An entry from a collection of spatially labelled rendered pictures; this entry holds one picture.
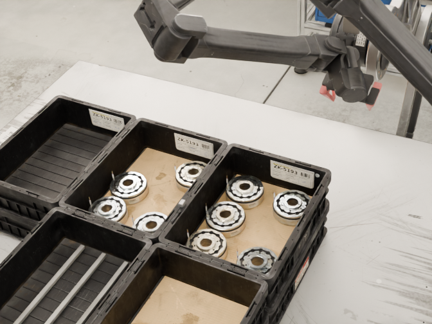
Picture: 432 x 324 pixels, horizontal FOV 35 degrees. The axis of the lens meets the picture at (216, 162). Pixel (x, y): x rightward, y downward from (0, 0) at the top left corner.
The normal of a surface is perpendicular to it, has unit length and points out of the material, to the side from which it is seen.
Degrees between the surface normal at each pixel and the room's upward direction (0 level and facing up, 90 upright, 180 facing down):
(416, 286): 0
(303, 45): 30
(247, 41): 37
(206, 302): 0
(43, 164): 0
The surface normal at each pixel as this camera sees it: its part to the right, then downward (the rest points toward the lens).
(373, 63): -0.44, 0.64
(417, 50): 0.47, -0.40
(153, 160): -0.07, -0.75
